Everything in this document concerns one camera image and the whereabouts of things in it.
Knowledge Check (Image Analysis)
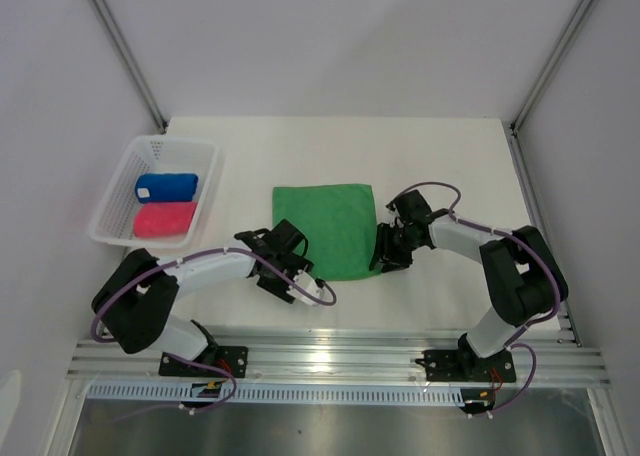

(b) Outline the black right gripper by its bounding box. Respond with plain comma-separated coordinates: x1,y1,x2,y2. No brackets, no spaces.
368,223,422,274

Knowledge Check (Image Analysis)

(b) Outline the green towel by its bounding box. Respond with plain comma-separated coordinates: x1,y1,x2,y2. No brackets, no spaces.
272,184,379,281

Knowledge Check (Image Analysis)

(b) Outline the red towel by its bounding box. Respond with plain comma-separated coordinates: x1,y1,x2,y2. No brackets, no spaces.
133,202,197,239

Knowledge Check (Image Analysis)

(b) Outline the blue towel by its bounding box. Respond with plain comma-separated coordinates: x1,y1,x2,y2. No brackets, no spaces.
134,173,199,204

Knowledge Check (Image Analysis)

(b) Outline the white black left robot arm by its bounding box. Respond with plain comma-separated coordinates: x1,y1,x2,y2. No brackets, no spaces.
91,220,324,376

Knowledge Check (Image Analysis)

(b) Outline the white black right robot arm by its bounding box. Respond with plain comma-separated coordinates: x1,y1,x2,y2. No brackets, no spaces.
370,209,568,380

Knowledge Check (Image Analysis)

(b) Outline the white perforated plastic basket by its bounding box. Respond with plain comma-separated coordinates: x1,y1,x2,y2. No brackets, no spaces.
89,135,222,249

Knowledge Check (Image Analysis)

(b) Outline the aluminium front rail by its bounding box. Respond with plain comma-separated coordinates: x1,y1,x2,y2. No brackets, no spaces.
66,326,611,388

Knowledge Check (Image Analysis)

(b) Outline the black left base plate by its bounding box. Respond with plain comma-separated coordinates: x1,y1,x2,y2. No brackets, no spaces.
158,345,249,379

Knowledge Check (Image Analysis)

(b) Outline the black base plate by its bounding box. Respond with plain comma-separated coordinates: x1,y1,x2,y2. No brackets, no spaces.
415,349,516,383
158,345,249,379

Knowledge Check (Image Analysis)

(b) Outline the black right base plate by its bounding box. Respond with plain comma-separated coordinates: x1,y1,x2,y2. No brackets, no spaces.
415,349,516,383

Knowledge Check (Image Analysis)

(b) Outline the white slotted cable duct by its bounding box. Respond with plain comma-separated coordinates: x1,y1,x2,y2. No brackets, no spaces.
86,381,464,407

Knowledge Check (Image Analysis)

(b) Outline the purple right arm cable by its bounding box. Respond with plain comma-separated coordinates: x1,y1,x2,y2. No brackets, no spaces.
394,182,570,420

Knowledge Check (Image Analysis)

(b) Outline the aluminium right side rail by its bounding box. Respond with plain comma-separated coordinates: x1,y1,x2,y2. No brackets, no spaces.
502,122,583,347

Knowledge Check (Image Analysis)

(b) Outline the aluminium right frame post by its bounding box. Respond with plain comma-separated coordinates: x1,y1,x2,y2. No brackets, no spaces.
509,0,599,137

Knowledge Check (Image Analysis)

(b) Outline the aluminium frame post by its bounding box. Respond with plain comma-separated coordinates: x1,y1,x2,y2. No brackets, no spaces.
87,0,168,134
509,0,599,137

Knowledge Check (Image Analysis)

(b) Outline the aluminium left frame post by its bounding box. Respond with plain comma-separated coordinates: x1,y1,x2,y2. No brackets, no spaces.
87,0,168,134

